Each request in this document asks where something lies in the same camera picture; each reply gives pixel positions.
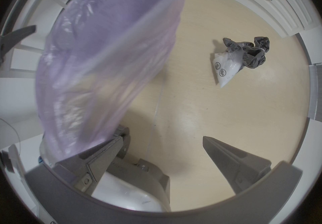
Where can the white trash bin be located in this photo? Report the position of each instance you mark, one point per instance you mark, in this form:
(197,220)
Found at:
(151,24)

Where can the black plastic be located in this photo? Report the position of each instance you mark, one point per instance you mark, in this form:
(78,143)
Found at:
(254,54)

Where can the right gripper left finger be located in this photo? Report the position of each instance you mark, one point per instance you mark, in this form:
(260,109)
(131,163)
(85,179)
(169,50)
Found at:
(100,161)

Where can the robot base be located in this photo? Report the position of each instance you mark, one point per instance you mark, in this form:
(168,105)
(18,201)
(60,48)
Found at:
(125,192)

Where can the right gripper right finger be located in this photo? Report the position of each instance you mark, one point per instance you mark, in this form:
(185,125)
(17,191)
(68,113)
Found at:
(226,162)

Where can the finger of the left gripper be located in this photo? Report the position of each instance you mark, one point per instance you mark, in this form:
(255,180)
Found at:
(17,37)

